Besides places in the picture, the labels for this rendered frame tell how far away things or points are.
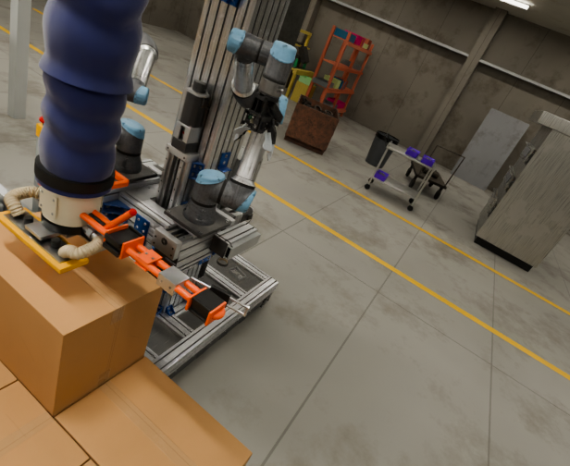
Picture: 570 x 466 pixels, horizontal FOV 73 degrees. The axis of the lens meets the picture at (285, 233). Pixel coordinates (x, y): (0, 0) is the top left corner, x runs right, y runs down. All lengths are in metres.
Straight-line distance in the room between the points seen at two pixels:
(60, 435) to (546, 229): 6.59
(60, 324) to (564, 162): 6.51
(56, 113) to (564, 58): 11.79
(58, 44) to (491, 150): 11.20
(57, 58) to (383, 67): 11.77
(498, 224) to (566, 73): 6.09
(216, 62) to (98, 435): 1.52
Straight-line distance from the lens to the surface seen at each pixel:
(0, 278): 1.54
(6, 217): 1.55
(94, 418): 1.65
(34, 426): 1.64
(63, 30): 1.18
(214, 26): 1.89
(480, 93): 12.20
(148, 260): 1.23
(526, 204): 6.94
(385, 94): 12.57
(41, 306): 1.42
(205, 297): 1.14
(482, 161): 11.79
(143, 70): 1.87
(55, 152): 1.29
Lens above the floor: 1.94
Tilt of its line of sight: 27 degrees down
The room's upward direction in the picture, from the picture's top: 24 degrees clockwise
